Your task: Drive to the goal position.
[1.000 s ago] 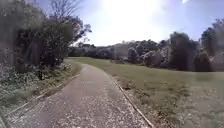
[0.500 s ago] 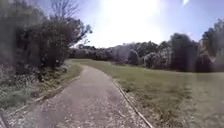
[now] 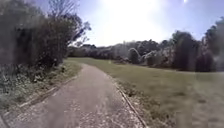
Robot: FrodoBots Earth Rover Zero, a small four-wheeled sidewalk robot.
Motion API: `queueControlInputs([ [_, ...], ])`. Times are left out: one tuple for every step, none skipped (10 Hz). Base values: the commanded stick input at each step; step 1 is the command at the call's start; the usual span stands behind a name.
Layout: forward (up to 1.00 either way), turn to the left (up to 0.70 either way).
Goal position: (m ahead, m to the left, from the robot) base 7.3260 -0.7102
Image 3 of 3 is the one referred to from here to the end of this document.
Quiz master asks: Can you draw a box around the grey gravel path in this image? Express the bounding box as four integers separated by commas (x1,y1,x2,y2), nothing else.
0,63,149,128

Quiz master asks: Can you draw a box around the wooden path edging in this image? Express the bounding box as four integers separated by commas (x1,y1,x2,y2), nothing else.
113,83,150,128

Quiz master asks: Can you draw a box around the open grass field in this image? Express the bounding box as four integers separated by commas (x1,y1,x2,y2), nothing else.
68,57,224,128

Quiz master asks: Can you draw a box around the distant row of trees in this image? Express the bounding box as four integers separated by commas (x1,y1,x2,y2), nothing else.
68,16,224,73

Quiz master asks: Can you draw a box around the dense wood of trees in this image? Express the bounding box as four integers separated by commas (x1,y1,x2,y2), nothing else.
0,0,93,73

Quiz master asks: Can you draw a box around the overgrown grass verge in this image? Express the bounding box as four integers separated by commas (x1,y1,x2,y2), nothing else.
0,59,83,114

